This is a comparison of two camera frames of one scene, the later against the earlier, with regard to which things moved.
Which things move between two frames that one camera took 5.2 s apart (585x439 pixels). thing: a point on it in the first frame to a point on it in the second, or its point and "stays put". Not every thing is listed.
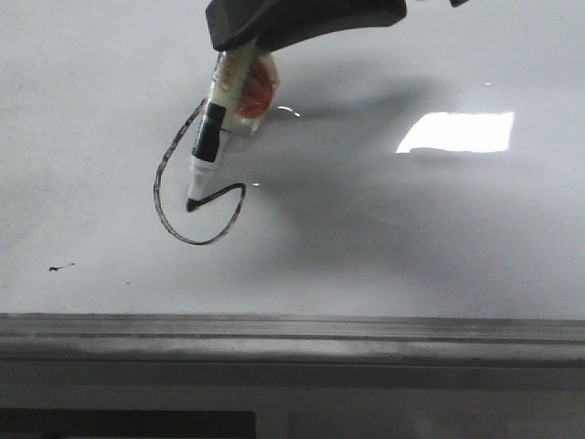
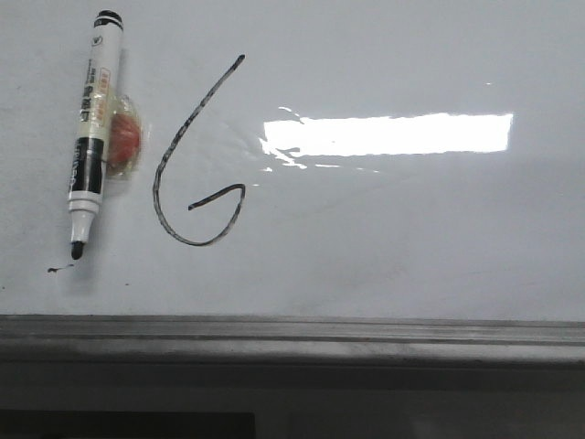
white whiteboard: [436, 166] stays put
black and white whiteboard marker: [231, 75] to [88, 170]
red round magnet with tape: [258, 88] to [124, 137]
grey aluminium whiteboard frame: [289, 340] stays put
